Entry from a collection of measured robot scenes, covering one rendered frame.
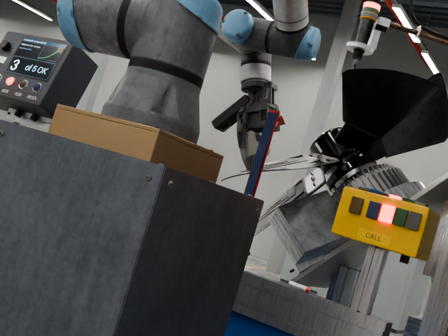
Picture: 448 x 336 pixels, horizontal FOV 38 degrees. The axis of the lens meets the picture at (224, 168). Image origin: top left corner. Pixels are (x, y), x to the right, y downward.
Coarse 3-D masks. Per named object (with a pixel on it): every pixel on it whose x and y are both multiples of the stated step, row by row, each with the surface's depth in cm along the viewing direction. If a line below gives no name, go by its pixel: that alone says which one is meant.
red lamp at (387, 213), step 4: (384, 204) 113; (384, 208) 112; (388, 208) 112; (392, 208) 112; (384, 212) 112; (388, 212) 112; (392, 212) 112; (380, 216) 112; (384, 216) 112; (388, 216) 112; (392, 216) 112; (380, 220) 112; (384, 220) 112; (388, 220) 112
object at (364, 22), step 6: (366, 18) 164; (360, 24) 165; (366, 24) 164; (372, 24) 165; (360, 30) 165; (366, 30) 164; (360, 36) 164; (366, 36) 164; (360, 42) 164; (366, 42) 164; (354, 54) 165; (360, 54) 164; (360, 60) 166
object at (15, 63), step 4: (16, 56) 167; (12, 60) 167; (16, 60) 166; (20, 60) 165; (24, 60) 165; (8, 64) 167; (12, 64) 166; (16, 64) 165; (20, 64) 165; (8, 68) 166; (12, 68) 165; (16, 68) 165; (12, 72) 165; (16, 72) 164
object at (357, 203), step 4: (352, 200) 115; (356, 200) 115; (360, 200) 115; (364, 200) 115; (352, 204) 115; (356, 204) 115; (360, 204) 115; (352, 208) 115; (356, 208) 115; (360, 208) 114; (352, 212) 115; (356, 212) 115; (360, 212) 114
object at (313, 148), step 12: (336, 132) 169; (312, 144) 172; (324, 144) 169; (336, 144) 168; (336, 156) 167; (348, 156) 168; (360, 156) 165; (372, 156) 168; (324, 168) 170; (336, 168) 168; (348, 168) 163; (336, 180) 166
